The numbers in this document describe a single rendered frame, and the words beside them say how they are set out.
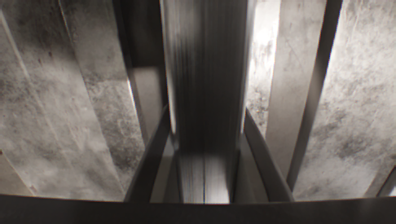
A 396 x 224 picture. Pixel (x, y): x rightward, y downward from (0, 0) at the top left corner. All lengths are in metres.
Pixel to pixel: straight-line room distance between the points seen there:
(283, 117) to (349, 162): 0.08
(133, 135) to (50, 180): 0.14
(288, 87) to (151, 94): 0.11
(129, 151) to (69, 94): 0.07
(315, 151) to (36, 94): 0.25
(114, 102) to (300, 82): 0.14
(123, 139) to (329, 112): 0.17
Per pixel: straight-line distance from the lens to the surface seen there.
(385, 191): 0.29
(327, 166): 0.23
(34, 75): 0.20
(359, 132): 0.21
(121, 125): 0.17
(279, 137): 0.20
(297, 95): 0.18
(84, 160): 0.23
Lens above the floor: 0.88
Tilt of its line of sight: 60 degrees down
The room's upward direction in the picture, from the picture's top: 178 degrees counter-clockwise
